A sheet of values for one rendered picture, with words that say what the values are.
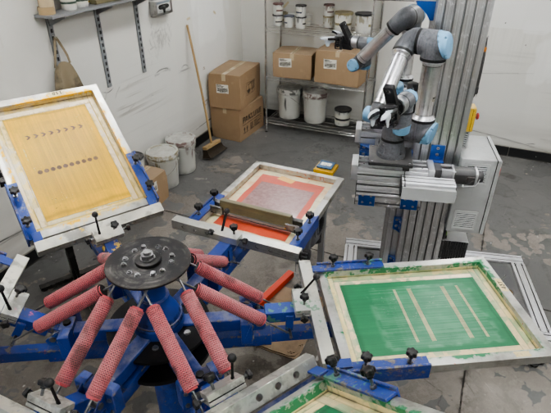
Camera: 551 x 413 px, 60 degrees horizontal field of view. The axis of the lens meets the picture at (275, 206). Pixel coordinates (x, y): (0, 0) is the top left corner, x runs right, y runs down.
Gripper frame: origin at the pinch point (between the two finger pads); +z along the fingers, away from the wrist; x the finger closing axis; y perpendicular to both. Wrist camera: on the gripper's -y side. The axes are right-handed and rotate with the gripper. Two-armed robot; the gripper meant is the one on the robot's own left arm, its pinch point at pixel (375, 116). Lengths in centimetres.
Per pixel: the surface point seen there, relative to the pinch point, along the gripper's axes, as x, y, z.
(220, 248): 60, 55, 38
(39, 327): 74, 45, 116
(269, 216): 59, 57, 2
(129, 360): 46, 58, 103
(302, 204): 59, 65, -28
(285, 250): 36, 59, 22
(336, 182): 53, 62, -56
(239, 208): 76, 54, 5
